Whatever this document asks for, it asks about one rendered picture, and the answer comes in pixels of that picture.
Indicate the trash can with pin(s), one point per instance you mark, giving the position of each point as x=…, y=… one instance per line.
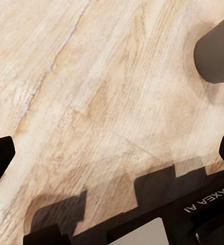
x=209, y=54

